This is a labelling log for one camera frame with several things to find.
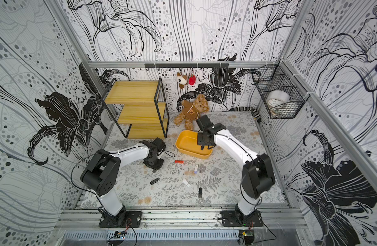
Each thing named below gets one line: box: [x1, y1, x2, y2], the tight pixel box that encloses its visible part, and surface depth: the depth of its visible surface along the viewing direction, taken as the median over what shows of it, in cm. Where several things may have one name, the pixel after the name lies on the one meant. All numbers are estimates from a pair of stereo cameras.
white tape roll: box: [266, 90, 291, 108], surface depth 75 cm
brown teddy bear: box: [173, 93, 210, 131], surface depth 110 cm
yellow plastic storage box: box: [175, 129, 214, 159], surface depth 101 cm
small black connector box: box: [239, 229, 255, 246], surface depth 71 cm
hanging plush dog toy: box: [176, 71, 188, 90], surface depth 95 cm
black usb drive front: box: [198, 187, 203, 198], surface depth 83 cm
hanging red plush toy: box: [188, 73, 197, 86], surface depth 95 cm
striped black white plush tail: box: [228, 106, 262, 123], surface depth 121 cm
